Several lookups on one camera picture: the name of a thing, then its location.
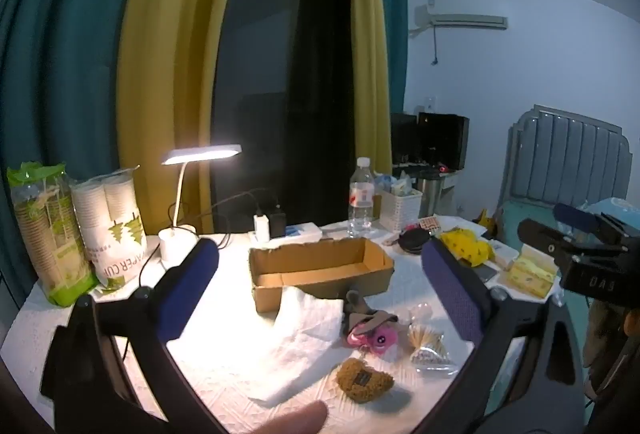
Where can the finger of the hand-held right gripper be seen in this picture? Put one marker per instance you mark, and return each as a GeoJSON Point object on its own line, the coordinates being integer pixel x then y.
{"type": "Point", "coordinates": [542, 236]}
{"type": "Point", "coordinates": [575, 214]}

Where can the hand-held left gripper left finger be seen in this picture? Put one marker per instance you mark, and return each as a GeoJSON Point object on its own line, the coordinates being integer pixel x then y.
{"type": "Point", "coordinates": [187, 286]}

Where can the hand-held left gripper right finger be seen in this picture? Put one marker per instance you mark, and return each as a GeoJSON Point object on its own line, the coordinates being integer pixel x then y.
{"type": "Point", "coordinates": [455, 296]}

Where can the cartoon print tissue pack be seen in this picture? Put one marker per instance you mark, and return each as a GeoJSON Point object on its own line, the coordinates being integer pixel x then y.
{"type": "Point", "coordinates": [531, 271]}

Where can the cotton swab packet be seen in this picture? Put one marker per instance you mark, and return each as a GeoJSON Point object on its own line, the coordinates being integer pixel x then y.
{"type": "Point", "coordinates": [427, 344]}

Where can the cardboard box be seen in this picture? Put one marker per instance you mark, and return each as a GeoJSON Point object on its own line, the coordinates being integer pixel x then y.
{"type": "Point", "coordinates": [372, 271]}

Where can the pink plush toy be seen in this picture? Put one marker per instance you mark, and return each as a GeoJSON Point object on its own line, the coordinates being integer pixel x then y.
{"type": "Point", "coordinates": [377, 341]}

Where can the white towel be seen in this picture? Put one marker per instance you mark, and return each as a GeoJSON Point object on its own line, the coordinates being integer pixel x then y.
{"type": "Point", "coordinates": [300, 339]}

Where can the person's right hand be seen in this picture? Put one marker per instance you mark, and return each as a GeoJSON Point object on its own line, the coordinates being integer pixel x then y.
{"type": "Point", "coordinates": [607, 339]}

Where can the person's left hand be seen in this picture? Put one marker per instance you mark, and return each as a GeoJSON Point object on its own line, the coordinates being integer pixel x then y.
{"type": "Point", "coordinates": [295, 419]}

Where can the teal bed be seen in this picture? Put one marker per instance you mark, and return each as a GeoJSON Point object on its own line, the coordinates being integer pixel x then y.
{"type": "Point", "coordinates": [525, 220]}

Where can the white paper box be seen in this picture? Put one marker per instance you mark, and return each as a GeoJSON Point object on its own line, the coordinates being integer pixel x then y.
{"type": "Point", "coordinates": [504, 254]}

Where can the white desk lamp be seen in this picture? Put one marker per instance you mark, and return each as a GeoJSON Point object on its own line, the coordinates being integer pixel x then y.
{"type": "Point", "coordinates": [175, 245]}

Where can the yellow cloth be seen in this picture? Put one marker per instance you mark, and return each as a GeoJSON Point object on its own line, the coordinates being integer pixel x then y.
{"type": "Point", "coordinates": [467, 248]}

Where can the grey padded headboard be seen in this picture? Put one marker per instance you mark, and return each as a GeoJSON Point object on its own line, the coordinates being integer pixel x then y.
{"type": "Point", "coordinates": [570, 153]}

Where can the black round pouch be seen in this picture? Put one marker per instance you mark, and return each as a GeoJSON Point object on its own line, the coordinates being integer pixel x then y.
{"type": "Point", "coordinates": [415, 240]}

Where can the small patterned card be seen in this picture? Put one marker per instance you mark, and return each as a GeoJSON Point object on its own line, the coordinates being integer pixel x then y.
{"type": "Point", "coordinates": [429, 224]}

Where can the white charger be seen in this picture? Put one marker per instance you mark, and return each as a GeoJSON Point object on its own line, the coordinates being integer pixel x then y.
{"type": "Point", "coordinates": [261, 228]}

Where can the white paper cup pack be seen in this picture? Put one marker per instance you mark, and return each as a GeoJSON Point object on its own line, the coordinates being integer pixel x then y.
{"type": "Point", "coordinates": [115, 224]}

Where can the white perforated basket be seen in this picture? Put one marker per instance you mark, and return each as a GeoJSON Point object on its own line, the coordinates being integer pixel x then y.
{"type": "Point", "coordinates": [400, 211]}

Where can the steel trash can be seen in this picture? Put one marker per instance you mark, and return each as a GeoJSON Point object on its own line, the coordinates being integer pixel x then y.
{"type": "Point", "coordinates": [432, 194]}

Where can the black charger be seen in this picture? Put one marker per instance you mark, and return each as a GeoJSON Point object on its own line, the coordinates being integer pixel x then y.
{"type": "Point", "coordinates": [277, 224]}

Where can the brown plush pad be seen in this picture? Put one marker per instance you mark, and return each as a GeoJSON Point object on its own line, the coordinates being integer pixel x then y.
{"type": "Point", "coordinates": [362, 380]}

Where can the white power strip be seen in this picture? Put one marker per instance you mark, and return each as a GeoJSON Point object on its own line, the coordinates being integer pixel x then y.
{"type": "Point", "coordinates": [302, 232]}

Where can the clear water bottle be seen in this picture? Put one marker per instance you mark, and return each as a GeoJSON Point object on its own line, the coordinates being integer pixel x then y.
{"type": "Point", "coordinates": [361, 204]}

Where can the black monitor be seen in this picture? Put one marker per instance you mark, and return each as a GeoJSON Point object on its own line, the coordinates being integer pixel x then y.
{"type": "Point", "coordinates": [442, 141]}

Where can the green paper cup pack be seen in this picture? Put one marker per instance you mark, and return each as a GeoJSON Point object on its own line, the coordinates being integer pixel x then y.
{"type": "Point", "coordinates": [45, 234]}

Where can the white air conditioner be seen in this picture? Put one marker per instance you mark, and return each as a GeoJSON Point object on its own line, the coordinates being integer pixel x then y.
{"type": "Point", "coordinates": [465, 21]}

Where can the yellow curtain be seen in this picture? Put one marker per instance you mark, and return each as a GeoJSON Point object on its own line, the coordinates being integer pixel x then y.
{"type": "Point", "coordinates": [170, 63]}
{"type": "Point", "coordinates": [367, 38]}

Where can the dark glass window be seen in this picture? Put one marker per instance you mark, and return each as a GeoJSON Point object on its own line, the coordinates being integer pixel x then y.
{"type": "Point", "coordinates": [280, 63]}

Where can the teal curtain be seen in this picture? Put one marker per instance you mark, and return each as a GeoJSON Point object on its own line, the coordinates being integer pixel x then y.
{"type": "Point", "coordinates": [60, 63]}
{"type": "Point", "coordinates": [397, 38]}

